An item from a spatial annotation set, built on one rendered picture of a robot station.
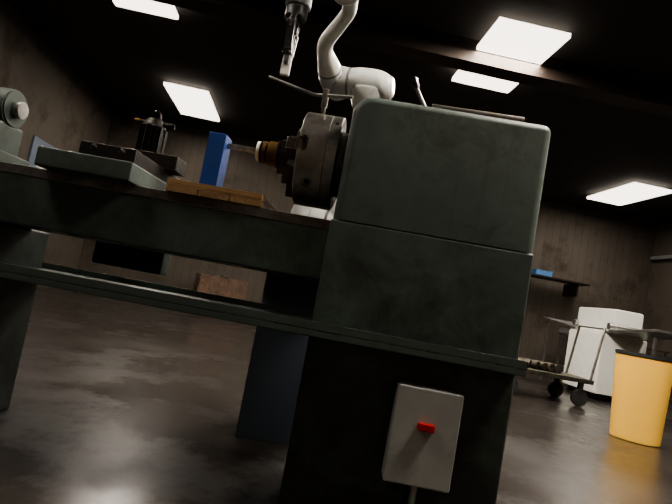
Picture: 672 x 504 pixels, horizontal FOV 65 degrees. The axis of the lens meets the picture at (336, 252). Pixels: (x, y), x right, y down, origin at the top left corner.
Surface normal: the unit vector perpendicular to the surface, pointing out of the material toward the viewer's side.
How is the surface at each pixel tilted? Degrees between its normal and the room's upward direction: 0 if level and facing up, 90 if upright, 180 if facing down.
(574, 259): 90
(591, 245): 90
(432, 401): 90
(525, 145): 90
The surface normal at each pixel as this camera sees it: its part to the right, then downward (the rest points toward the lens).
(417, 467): -0.04, -0.09
